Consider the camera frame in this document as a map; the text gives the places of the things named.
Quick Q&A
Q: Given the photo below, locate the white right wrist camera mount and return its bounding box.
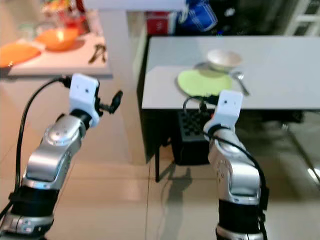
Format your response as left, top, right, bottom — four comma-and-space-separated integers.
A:
212, 90, 244, 132

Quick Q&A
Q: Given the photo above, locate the orange bowl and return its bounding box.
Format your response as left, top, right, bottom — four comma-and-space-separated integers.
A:
35, 27, 80, 52

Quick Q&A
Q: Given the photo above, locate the clear drinking glass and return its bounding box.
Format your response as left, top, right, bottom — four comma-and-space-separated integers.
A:
18, 23, 37, 42

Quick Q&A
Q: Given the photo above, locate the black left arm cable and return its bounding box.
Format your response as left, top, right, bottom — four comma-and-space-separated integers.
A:
0, 76, 72, 221

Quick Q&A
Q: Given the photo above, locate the black plastic crate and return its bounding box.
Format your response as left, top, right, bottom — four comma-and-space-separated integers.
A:
171, 109, 214, 167

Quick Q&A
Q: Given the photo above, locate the silver metal spoon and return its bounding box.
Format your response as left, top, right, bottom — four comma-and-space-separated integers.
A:
232, 71, 251, 97

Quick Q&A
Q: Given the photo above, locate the red box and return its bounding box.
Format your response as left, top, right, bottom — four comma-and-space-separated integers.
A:
145, 10, 177, 36

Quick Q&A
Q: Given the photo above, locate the white ceramic bowl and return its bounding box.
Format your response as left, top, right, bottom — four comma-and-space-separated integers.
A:
206, 48, 244, 73

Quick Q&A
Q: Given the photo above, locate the red bowl with snacks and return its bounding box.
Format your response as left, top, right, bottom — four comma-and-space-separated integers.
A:
56, 10, 87, 31

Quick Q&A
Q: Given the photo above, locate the dark cutlery pile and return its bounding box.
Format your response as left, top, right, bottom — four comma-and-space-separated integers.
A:
88, 43, 109, 65

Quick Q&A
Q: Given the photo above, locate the white side counter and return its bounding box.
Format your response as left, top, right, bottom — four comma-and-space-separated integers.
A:
0, 31, 114, 80

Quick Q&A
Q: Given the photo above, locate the orange plate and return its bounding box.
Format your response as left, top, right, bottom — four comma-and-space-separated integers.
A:
0, 41, 43, 69

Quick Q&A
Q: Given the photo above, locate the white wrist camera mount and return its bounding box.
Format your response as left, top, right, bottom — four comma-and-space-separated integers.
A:
212, 90, 244, 132
68, 73, 100, 127

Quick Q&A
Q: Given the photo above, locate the light green plate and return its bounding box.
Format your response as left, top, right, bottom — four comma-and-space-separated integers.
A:
177, 68, 234, 98

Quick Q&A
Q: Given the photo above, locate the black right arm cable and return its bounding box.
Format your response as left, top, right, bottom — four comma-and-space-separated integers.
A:
183, 93, 270, 236

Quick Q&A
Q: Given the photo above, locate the blue and white bag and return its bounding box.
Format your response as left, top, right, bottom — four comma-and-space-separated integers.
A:
177, 0, 219, 33

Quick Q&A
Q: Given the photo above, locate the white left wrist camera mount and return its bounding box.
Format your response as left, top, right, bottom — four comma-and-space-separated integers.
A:
68, 73, 100, 127

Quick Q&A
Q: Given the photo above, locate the white dining table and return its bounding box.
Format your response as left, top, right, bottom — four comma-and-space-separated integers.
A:
140, 35, 320, 183

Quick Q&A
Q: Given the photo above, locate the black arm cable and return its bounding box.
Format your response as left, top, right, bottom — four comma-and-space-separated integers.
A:
0, 76, 72, 221
183, 93, 270, 236

